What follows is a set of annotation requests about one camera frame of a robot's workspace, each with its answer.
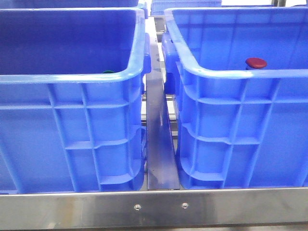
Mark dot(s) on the red push button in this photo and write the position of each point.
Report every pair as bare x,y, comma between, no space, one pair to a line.
254,63

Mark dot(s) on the steel divider bar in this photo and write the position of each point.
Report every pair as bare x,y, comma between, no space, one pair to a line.
162,173

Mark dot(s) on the green push button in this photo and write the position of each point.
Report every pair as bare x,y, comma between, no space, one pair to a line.
108,72

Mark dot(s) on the right blue plastic bin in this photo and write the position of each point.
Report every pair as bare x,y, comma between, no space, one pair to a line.
240,128

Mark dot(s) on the blue plastic bin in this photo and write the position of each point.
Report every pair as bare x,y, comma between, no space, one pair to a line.
64,125
240,128

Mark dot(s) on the left blue plastic bin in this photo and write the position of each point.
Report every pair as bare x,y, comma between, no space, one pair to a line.
64,125

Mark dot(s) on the back right blue bin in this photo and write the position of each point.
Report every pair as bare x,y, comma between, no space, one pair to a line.
158,6

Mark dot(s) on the back left blue bin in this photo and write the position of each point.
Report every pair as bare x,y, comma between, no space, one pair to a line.
24,4

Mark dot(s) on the left rail screw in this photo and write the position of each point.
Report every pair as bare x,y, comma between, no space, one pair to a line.
137,207

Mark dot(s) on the rail screw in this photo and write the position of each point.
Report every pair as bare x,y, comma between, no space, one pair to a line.
137,207
184,205

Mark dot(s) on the right rail screw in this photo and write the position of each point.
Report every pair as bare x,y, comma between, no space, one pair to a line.
184,205

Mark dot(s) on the steel front rail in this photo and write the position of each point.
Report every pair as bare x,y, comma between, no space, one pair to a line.
158,209

